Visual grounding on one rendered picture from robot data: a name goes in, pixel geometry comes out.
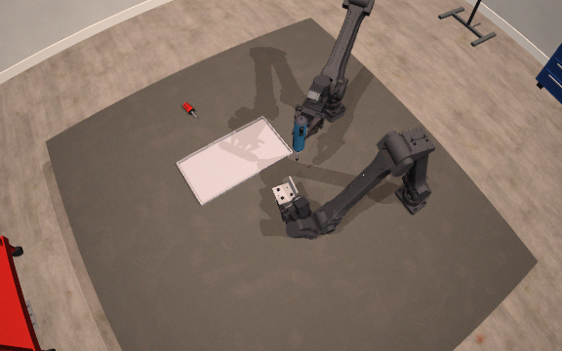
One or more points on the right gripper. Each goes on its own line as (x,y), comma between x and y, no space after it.
(314,118)

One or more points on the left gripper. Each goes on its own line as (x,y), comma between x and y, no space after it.
(285,213)

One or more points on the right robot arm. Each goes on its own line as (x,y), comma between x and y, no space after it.
(356,9)

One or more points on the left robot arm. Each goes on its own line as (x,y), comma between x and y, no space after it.
(403,148)

